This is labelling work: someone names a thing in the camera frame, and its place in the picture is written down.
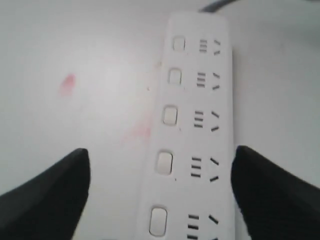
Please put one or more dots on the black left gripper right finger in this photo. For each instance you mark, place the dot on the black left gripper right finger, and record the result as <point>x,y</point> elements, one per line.
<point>275,204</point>

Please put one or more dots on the white five-socket power strip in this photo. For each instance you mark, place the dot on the white five-socket power strip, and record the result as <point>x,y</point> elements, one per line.
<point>186,189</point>

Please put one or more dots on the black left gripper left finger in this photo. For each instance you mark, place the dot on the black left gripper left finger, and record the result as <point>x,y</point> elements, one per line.
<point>50,205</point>

